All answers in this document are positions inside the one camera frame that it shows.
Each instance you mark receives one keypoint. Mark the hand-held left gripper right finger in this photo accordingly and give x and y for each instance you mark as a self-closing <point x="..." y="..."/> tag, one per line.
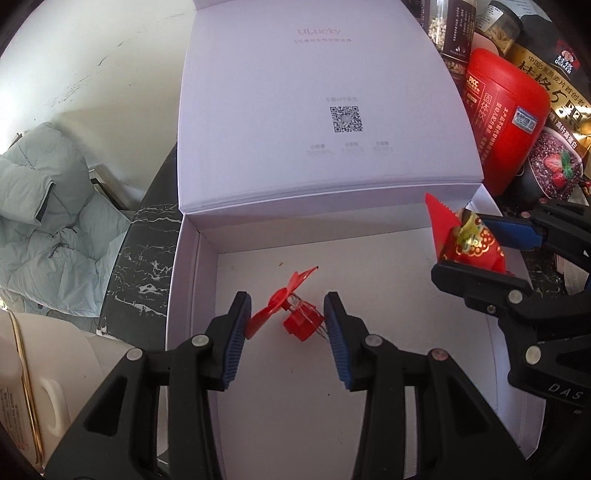
<point x="339" y="348"/>

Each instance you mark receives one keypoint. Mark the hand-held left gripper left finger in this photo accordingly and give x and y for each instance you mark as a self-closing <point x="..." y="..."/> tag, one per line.
<point x="235" y="344"/>

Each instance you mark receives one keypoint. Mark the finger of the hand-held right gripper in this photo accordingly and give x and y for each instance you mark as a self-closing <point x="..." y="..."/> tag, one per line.
<point x="480" y="282"/>
<point x="510" y="233"/>

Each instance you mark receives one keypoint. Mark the red gold snack packet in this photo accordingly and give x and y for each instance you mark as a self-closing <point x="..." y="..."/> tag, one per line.
<point x="475" y="249"/>

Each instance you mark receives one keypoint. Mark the red plastic candy wrapper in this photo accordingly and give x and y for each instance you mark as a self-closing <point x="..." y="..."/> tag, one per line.
<point x="298" y="324"/>

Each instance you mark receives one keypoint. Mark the white cardboard box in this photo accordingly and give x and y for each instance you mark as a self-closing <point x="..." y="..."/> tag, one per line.
<point x="277" y="161"/>

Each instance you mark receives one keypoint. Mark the red canister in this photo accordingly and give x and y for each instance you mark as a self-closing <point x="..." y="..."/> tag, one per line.
<point x="503" y="115"/>

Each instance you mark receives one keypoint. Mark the black gold oat bag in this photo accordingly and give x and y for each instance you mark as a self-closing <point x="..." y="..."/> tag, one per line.
<point x="554" y="69"/>

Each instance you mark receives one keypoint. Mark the cream electric kettle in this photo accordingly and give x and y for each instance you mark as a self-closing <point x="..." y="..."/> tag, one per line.
<point x="46" y="369"/>

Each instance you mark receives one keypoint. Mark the dark-lidded jar with yellow contents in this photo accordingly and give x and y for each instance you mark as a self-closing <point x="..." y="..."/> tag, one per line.
<point x="501" y="32"/>

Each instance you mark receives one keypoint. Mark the glass jar with dark label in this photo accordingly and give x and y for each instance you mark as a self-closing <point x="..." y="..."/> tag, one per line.
<point x="455" y="27"/>

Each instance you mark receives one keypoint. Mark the light blue puffer jacket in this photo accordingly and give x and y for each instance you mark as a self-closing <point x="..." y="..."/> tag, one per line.
<point x="46" y="207"/>

